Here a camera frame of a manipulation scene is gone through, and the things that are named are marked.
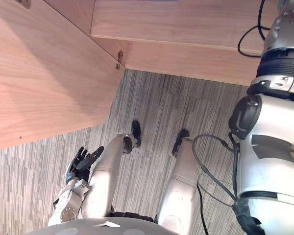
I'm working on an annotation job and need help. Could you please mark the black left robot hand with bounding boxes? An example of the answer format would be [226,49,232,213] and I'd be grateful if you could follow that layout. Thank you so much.
[65,146,105,186]

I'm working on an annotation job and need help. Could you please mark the wooden cabinet door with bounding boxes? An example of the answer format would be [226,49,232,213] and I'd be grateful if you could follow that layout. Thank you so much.
[0,0,126,153]

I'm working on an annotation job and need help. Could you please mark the brass door hinge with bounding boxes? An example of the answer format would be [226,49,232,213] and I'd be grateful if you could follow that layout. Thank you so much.
[115,49,125,71]

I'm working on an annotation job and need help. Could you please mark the wooden cabinet body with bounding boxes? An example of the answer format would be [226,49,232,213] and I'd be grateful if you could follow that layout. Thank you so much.
[42,0,280,87]

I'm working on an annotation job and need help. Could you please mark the dark left robot foot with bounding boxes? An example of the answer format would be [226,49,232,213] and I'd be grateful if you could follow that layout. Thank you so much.
[131,120,142,148]

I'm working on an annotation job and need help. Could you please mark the dark robot foot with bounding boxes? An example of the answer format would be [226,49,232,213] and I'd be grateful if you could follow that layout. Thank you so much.
[131,120,142,148]
[171,129,190,155]

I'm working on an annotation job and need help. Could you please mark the grey robot torso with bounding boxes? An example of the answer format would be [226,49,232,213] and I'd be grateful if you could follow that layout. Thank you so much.
[24,216,182,235]

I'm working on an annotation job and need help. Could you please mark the dark right robot foot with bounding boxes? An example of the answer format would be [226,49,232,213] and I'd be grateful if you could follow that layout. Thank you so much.
[171,129,190,155]

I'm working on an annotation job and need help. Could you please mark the silver right robot leg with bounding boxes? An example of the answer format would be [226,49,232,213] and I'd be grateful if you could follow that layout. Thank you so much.
[156,137,199,232]

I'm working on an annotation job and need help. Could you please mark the grey looped cable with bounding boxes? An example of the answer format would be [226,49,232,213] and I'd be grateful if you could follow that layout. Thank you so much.
[192,134,239,204]

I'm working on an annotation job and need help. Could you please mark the thin black cable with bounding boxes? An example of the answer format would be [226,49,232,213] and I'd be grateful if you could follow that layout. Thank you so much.
[196,183,209,235]

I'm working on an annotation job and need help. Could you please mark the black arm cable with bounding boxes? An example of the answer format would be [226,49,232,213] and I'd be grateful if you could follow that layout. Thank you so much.
[237,0,271,58]

